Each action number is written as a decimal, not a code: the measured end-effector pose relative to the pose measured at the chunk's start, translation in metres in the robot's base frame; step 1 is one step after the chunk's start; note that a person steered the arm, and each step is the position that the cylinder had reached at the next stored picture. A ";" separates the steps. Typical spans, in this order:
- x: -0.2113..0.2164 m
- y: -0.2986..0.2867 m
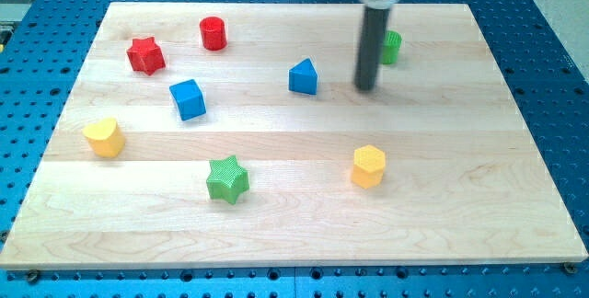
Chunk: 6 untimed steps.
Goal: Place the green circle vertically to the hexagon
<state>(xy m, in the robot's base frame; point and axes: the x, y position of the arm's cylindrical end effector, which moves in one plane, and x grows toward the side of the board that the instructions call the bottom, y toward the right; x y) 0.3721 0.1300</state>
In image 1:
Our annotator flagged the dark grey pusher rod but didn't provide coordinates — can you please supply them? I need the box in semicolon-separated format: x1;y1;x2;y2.
353;6;390;92

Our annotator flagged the green cylinder block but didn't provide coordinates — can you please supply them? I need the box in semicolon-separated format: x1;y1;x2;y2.
380;30;402;64

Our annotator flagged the yellow hexagon block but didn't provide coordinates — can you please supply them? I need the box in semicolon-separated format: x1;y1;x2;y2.
351;144;386;189

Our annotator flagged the blue triangle block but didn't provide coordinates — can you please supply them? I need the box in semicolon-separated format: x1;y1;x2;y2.
288;58;318;95

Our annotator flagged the red cylinder block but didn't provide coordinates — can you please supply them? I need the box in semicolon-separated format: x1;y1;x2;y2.
199;17;227;51

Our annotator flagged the blue cube block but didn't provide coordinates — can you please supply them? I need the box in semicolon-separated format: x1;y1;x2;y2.
169;79;206;120

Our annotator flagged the wooden board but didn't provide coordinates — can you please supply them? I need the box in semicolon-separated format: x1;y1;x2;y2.
1;3;587;269

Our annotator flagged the green star block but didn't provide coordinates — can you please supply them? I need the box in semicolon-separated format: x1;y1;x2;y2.
206;155;249;205

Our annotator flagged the red star block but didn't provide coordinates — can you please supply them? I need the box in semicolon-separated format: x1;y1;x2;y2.
126;37;166;75

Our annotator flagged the yellow heart block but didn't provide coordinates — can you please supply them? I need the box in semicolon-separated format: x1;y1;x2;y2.
82;118;126;158

